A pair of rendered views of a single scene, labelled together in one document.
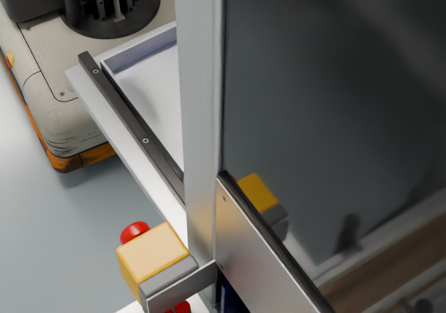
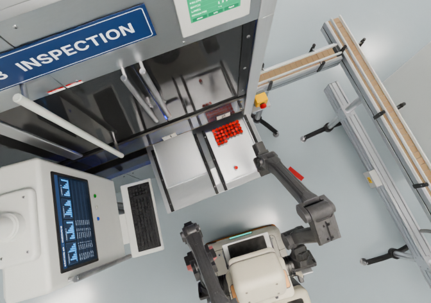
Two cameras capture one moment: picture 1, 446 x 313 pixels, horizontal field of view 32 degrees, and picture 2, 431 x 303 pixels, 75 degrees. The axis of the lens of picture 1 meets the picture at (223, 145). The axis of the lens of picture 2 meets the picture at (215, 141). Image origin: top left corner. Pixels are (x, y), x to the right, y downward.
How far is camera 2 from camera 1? 1.33 m
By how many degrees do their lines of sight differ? 48
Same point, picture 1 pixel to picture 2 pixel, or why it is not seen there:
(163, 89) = (250, 159)
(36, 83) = (280, 245)
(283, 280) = not seen: hidden behind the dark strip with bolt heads
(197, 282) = not seen: hidden behind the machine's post
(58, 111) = (274, 231)
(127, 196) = (253, 216)
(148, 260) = (261, 95)
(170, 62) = (247, 167)
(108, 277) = (261, 190)
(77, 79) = not seen: hidden behind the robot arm
